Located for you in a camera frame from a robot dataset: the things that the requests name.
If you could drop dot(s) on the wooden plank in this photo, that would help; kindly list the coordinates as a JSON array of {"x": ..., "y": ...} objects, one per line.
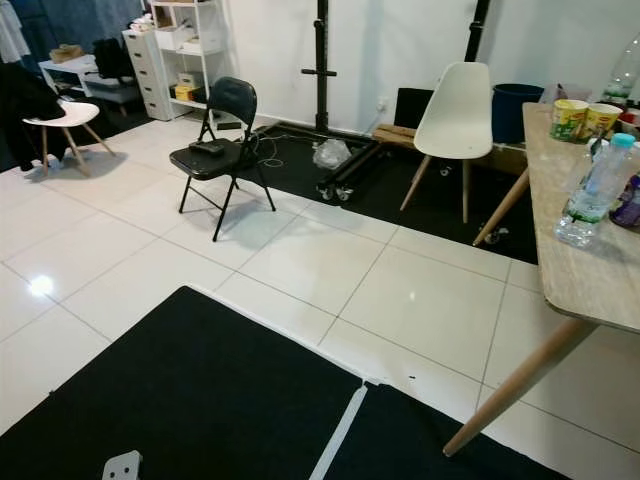
[{"x": 390, "y": 136}]

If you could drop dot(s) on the white tape strip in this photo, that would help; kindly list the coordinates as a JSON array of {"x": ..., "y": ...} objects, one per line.
[{"x": 340, "y": 430}]

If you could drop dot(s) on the white drawer cabinet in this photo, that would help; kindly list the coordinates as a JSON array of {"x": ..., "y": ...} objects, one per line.
[{"x": 143, "y": 75}]

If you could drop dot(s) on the black backpack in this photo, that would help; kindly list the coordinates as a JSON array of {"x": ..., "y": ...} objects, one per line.
[{"x": 112, "y": 58}]

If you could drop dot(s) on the white hanging garment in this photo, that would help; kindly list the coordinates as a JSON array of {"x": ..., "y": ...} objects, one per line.
[{"x": 12, "y": 30}]

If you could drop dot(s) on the low white wooden-legged chair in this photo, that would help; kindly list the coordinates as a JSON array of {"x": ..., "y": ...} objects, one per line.
[{"x": 72, "y": 113}]

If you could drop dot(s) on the small black pouch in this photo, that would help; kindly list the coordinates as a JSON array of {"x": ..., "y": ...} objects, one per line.
[{"x": 207, "y": 147}]

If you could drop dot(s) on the black flat panel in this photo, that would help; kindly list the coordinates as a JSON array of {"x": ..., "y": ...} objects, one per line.
[{"x": 412, "y": 108}]

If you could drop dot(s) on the large black floor mat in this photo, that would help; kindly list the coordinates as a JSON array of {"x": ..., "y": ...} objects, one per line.
[{"x": 210, "y": 400}]

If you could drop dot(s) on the white low table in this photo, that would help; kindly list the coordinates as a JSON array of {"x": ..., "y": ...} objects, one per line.
[{"x": 65, "y": 72}]

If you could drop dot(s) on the black slanted pole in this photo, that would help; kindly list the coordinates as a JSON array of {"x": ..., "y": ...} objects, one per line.
[{"x": 477, "y": 30}]

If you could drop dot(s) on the large green-label bottle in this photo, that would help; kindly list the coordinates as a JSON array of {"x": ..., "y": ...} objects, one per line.
[{"x": 622, "y": 75}]

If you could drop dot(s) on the small clear plastic bag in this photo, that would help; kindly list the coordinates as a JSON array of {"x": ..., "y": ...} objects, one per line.
[{"x": 332, "y": 154}]

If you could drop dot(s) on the black wheeled metal stand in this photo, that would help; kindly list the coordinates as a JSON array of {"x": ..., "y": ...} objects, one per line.
[{"x": 321, "y": 70}]

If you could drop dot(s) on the white shelf unit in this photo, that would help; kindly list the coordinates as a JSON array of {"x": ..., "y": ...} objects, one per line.
[{"x": 195, "y": 40}]

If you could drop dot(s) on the tall white shell chair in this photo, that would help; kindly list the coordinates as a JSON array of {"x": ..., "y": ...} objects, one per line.
[{"x": 455, "y": 115}]

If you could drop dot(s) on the black rubber floor mat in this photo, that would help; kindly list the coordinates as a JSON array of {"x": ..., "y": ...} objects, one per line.
[{"x": 370, "y": 200}]

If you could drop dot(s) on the clear water bottle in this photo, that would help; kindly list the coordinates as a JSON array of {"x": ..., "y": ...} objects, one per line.
[{"x": 592, "y": 195}]

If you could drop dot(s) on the purple plastic packet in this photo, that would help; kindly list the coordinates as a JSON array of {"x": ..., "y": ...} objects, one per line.
[{"x": 628, "y": 205}]

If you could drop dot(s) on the blue bucket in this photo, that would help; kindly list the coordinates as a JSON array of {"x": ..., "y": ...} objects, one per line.
[{"x": 515, "y": 110}]

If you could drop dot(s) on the yellow green paper cup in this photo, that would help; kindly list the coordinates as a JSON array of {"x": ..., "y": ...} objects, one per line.
[
  {"x": 568, "y": 120},
  {"x": 603, "y": 120}
]

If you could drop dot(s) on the light wooden table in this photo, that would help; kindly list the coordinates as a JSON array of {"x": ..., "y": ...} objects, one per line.
[{"x": 580, "y": 270}]

